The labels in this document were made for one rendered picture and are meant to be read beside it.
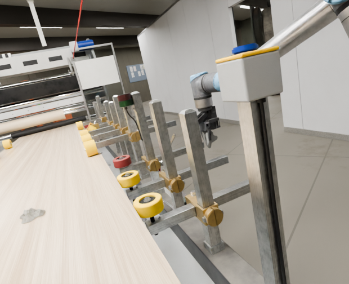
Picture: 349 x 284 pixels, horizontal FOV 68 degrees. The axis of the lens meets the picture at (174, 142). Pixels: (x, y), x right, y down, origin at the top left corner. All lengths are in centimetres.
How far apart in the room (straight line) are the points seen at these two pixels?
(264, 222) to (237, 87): 24
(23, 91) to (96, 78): 82
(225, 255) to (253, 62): 56
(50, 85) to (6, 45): 646
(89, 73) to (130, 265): 301
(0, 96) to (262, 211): 323
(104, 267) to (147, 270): 9
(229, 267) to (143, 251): 30
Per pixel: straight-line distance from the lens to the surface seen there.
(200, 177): 70
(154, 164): 115
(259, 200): 48
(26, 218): 88
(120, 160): 115
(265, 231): 51
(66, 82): 341
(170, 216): 75
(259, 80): 40
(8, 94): 345
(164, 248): 101
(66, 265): 60
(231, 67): 41
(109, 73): 342
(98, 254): 59
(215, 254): 81
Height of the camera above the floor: 121
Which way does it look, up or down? 14 degrees down
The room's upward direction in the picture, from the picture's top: 12 degrees counter-clockwise
